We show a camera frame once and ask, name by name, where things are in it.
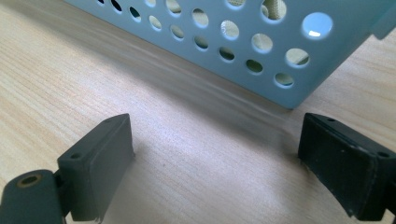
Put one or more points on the beige cloth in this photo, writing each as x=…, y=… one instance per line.
x=262, y=42

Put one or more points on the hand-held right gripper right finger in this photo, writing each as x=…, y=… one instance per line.
x=345, y=168

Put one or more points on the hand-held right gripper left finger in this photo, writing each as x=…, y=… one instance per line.
x=93, y=168

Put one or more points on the light blue perforated basket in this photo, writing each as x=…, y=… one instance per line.
x=274, y=62

